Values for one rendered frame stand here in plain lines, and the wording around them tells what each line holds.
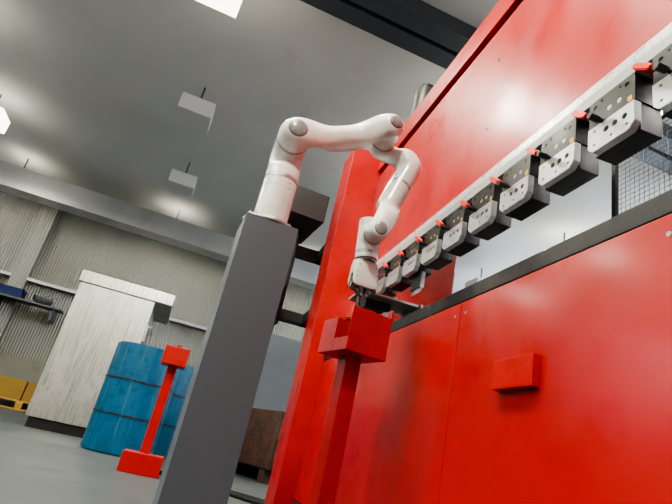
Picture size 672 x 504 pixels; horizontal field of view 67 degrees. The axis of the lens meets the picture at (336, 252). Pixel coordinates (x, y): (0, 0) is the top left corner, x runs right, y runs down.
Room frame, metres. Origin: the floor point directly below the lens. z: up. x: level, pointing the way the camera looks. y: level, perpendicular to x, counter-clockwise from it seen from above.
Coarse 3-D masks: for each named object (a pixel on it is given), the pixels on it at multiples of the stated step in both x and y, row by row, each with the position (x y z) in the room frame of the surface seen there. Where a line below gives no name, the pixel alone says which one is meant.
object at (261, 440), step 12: (252, 408) 5.58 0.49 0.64; (252, 420) 5.52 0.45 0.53; (264, 420) 5.33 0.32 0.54; (276, 420) 5.15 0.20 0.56; (252, 432) 5.46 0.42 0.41; (264, 432) 5.27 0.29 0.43; (276, 432) 5.11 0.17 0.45; (252, 444) 5.42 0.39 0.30; (264, 444) 5.24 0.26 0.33; (276, 444) 5.09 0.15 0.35; (240, 456) 5.57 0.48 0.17; (252, 456) 5.38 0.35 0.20; (264, 456) 5.20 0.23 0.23; (240, 468) 5.81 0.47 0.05; (252, 468) 5.89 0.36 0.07; (264, 468) 5.16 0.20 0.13; (264, 480) 5.18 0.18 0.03
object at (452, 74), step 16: (512, 0) 1.50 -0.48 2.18; (496, 16) 1.61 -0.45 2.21; (480, 32) 1.74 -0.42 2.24; (496, 32) 1.65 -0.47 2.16; (464, 48) 1.89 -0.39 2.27; (480, 48) 1.76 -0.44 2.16; (464, 64) 1.87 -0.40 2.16; (448, 80) 2.02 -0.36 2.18; (432, 96) 2.20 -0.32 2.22; (416, 112) 2.41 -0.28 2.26; (416, 128) 2.43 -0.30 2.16; (400, 144) 2.62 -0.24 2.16
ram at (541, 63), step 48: (528, 0) 1.42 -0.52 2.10; (576, 0) 1.15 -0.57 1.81; (624, 0) 0.97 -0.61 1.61; (528, 48) 1.39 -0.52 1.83; (576, 48) 1.14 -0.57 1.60; (624, 48) 0.97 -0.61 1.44; (480, 96) 1.71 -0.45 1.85; (528, 96) 1.37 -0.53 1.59; (576, 96) 1.14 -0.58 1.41; (432, 144) 2.15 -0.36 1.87; (480, 144) 1.66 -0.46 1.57; (432, 192) 2.06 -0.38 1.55; (384, 240) 2.62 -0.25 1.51
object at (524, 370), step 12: (504, 360) 1.16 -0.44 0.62; (516, 360) 1.11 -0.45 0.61; (528, 360) 1.07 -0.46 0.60; (540, 360) 1.06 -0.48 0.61; (504, 372) 1.15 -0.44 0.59; (516, 372) 1.11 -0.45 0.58; (528, 372) 1.07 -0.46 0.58; (492, 384) 1.20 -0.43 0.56; (504, 384) 1.15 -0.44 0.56; (516, 384) 1.11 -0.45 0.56; (528, 384) 1.06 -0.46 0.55
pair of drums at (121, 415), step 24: (120, 360) 4.52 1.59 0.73; (144, 360) 4.49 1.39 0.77; (120, 384) 4.49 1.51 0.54; (144, 384) 4.50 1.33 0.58; (96, 408) 4.57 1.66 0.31; (120, 408) 4.48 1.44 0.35; (144, 408) 4.54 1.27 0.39; (168, 408) 5.22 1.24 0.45; (96, 432) 4.51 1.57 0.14; (120, 432) 4.49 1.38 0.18; (144, 432) 4.59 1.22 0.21; (168, 432) 5.31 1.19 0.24; (120, 456) 4.52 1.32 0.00
